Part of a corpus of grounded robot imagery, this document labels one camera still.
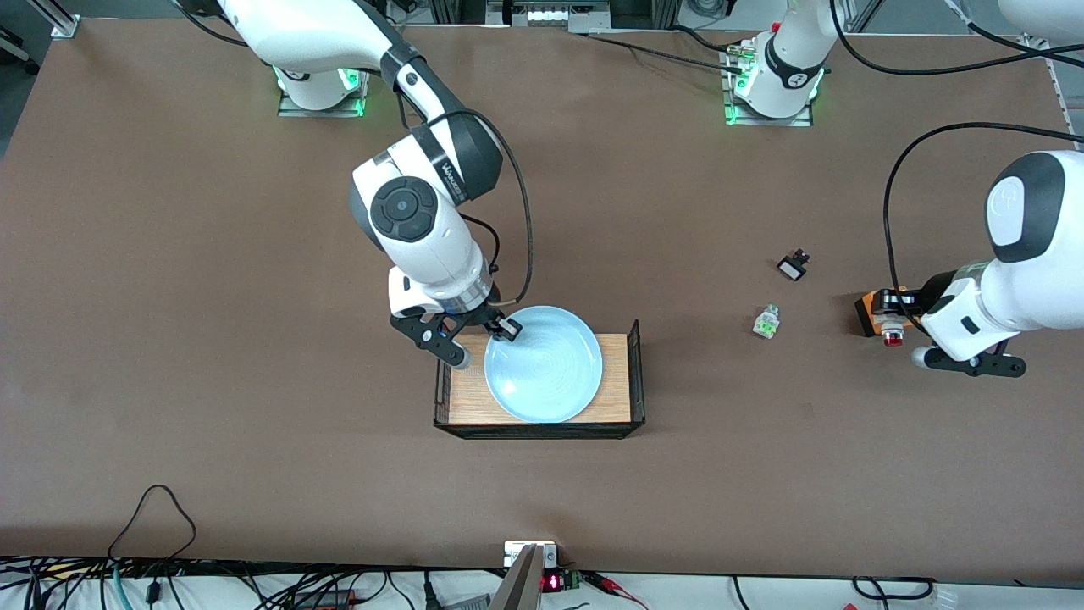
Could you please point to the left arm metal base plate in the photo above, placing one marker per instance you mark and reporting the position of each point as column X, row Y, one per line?
column 766, row 120

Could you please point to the silver metal mounting plate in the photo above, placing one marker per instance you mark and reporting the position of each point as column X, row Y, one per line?
column 517, row 551

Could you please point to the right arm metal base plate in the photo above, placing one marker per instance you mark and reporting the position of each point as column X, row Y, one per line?
column 292, row 108

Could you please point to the small green clear connector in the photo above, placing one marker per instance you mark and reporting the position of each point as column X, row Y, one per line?
column 766, row 322

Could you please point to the red and black probe leads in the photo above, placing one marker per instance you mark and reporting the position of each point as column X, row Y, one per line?
column 614, row 586

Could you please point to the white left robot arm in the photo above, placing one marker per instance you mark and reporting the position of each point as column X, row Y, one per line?
column 1042, row 254

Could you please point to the aluminium frame profile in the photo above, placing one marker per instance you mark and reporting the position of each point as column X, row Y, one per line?
column 55, row 21

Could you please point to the light blue plate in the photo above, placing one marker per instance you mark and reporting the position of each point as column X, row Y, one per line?
column 546, row 373

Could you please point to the grey metal bar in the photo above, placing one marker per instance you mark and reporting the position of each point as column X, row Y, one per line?
column 518, row 585

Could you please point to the white power strip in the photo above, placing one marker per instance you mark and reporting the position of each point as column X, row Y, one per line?
column 546, row 13

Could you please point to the orange button enclosure box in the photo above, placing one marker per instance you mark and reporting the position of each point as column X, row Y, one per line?
column 865, row 312

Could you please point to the red digit display module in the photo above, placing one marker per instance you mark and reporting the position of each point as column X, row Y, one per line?
column 555, row 582

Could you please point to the small black connector block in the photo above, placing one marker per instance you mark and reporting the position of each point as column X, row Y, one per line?
column 793, row 268

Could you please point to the red push button switch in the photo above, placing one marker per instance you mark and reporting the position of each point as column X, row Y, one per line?
column 893, row 335

